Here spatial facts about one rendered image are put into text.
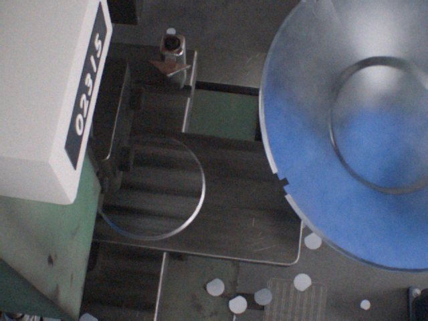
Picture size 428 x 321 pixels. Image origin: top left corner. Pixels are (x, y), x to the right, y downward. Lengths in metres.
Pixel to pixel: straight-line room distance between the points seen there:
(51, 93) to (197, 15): 1.61
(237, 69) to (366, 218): 0.38
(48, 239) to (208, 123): 0.62
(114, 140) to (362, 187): 0.24
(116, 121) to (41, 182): 0.39
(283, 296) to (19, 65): 1.20
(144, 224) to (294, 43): 0.25
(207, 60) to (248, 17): 0.82
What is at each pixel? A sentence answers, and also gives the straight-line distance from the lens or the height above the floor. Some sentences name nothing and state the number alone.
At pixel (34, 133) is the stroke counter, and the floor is 1.33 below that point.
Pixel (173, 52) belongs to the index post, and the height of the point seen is 0.79.
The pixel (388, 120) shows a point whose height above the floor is 0.95.
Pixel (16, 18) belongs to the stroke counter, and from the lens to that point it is 0.22.
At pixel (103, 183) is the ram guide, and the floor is 1.04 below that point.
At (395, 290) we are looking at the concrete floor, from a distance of 1.59.
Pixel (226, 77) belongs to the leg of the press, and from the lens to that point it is 0.99.
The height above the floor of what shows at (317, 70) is 0.93.
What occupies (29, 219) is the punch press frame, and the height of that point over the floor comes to 1.21.
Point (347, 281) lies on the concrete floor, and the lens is 1.57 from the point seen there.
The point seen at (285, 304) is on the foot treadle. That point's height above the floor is 0.16.
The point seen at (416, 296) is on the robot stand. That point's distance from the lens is 1.59.
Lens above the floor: 1.51
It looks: 69 degrees down
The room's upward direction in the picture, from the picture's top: 3 degrees clockwise
